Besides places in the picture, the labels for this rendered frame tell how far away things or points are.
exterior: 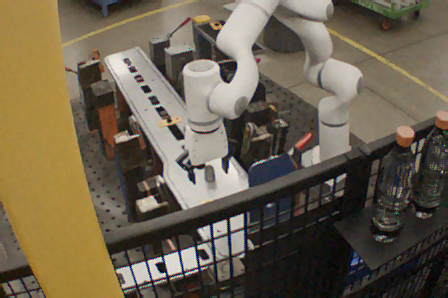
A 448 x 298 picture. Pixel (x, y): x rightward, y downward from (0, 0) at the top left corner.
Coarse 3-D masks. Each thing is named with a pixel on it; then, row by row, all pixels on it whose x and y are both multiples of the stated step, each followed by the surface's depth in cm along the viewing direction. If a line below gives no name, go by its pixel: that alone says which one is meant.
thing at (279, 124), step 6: (276, 120) 147; (270, 126) 145; (276, 126) 146; (282, 126) 145; (288, 126) 147; (270, 132) 145; (276, 132) 149; (282, 132) 146; (276, 138) 150; (282, 138) 147; (276, 144) 150; (282, 144) 148; (270, 150) 152; (276, 150) 149; (282, 150) 149; (270, 156) 153
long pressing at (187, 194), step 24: (120, 72) 223; (144, 72) 220; (144, 96) 204; (168, 96) 203; (144, 120) 190; (168, 144) 178; (168, 168) 168; (216, 168) 167; (240, 168) 166; (192, 192) 158; (216, 192) 158; (240, 216) 149; (216, 240) 142; (240, 240) 142
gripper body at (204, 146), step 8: (216, 128) 134; (224, 128) 137; (192, 136) 134; (200, 136) 134; (208, 136) 135; (216, 136) 136; (224, 136) 138; (192, 144) 135; (200, 144) 136; (208, 144) 136; (216, 144) 138; (224, 144) 139; (192, 152) 136; (200, 152) 137; (208, 152) 138; (216, 152) 139; (224, 152) 141; (192, 160) 138; (200, 160) 139; (208, 160) 140
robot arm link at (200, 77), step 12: (204, 60) 129; (192, 72) 124; (204, 72) 124; (216, 72) 125; (192, 84) 125; (204, 84) 125; (216, 84) 126; (192, 96) 127; (204, 96) 125; (192, 108) 129; (204, 108) 127; (204, 120) 130
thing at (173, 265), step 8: (192, 248) 140; (200, 248) 140; (208, 248) 140; (168, 256) 137; (176, 256) 137; (184, 256) 137; (192, 256) 137; (136, 264) 135; (144, 264) 135; (152, 264) 135; (168, 264) 135; (176, 264) 135; (184, 264) 135; (192, 264) 135; (200, 264) 135; (120, 272) 132; (128, 272) 132; (136, 272) 132; (144, 272) 132; (152, 272) 132; (168, 272) 132; (192, 272) 132; (128, 280) 130; (136, 280) 130; (144, 280) 130; (144, 288) 128
